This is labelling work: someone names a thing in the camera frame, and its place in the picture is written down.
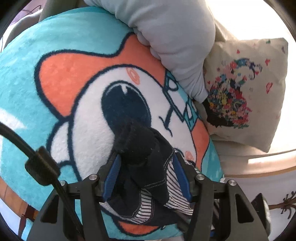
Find striped navy child pants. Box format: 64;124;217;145
105;120;193;226

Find teal cartoon fleece blanket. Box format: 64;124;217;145
0;6;224;241

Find beige floral print pillow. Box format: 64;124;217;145
197;38;288;152

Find light grey plush cushion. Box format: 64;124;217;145
85;0;216;103

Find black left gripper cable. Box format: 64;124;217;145
0;121;85;241

